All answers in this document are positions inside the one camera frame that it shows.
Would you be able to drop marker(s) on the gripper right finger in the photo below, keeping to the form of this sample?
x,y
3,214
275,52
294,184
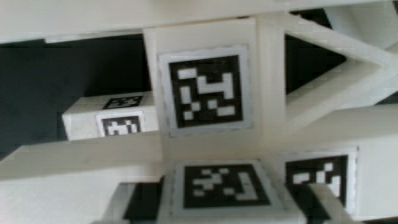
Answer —
x,y
321,205

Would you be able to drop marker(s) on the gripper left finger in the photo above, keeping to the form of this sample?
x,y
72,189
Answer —
x,y
134,204

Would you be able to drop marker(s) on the white chair leg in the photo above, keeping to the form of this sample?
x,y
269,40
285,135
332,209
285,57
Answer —
x,y
223,192
111,115

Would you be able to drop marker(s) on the white chair back part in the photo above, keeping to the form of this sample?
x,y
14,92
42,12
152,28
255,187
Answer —
x,y
324,71

